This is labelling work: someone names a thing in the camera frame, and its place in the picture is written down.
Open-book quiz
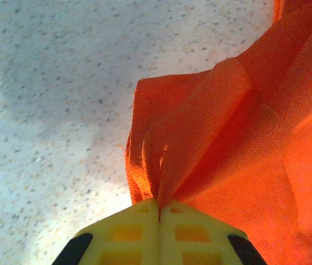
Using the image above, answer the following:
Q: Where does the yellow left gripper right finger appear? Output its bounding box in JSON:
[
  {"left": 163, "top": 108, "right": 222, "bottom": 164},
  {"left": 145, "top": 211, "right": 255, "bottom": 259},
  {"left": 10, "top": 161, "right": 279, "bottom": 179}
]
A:
[{"left": 160, "top": 200, "right": 268, "bottom": 265}]

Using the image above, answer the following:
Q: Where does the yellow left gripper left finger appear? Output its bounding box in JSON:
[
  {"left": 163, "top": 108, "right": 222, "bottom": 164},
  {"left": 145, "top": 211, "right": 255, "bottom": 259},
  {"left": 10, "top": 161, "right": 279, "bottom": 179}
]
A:
[{"left": 51, "top": 198, "right": 161, "bottom": 265}]

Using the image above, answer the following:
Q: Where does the orange t-shirt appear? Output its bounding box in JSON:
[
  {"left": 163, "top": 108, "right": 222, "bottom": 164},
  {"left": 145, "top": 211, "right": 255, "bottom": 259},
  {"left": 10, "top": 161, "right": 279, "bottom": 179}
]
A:
[{"left": 117, "top": 0, "right": 312, "bottom": 265}]

